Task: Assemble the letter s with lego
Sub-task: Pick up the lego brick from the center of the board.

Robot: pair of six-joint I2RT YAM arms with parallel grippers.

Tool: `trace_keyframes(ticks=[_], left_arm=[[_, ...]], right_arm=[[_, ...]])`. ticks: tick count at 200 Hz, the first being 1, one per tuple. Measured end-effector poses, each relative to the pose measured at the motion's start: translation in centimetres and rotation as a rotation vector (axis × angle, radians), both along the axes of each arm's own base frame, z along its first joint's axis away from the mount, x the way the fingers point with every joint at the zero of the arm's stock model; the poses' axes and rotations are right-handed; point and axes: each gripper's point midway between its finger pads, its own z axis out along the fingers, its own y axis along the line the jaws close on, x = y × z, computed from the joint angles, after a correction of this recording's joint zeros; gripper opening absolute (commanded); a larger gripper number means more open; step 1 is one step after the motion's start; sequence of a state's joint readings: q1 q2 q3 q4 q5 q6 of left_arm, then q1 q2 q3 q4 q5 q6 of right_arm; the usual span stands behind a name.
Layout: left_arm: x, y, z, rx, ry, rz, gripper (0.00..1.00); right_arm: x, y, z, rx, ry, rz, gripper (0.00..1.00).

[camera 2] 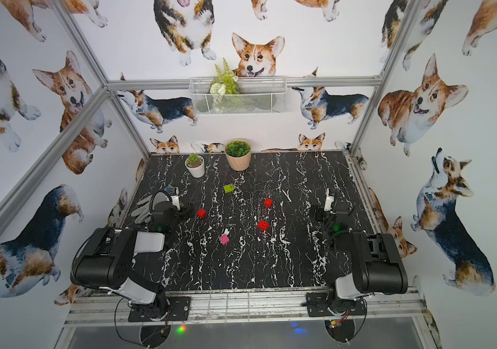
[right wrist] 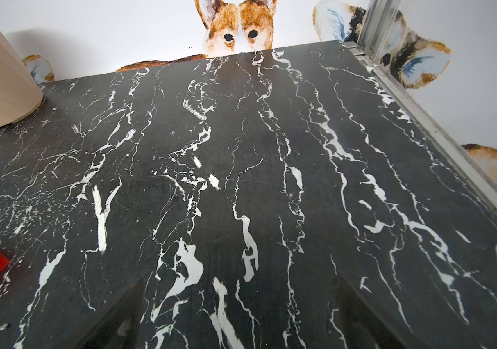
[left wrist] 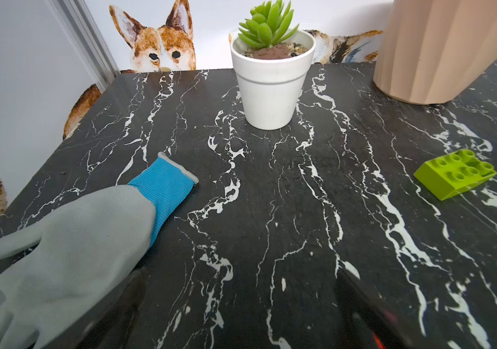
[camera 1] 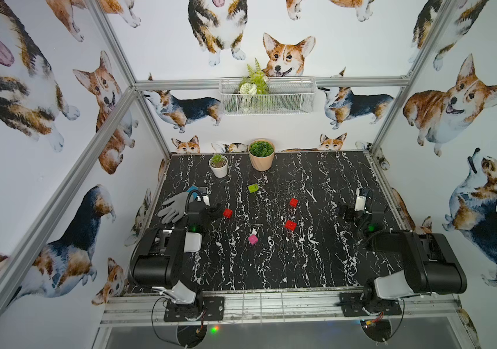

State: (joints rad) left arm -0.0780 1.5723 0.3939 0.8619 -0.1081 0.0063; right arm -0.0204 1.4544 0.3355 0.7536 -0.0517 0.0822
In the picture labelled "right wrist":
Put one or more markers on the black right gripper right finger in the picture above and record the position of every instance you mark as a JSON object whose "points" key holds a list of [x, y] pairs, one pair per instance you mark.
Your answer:
{"points": [[361, 327]]}

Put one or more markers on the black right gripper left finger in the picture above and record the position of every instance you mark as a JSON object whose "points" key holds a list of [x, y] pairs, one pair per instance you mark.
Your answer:
{"points": [[123, 308]]}

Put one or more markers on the aluminium frame rail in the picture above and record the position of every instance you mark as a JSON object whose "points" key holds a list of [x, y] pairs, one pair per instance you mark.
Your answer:
{"points": [[379, 15]]}

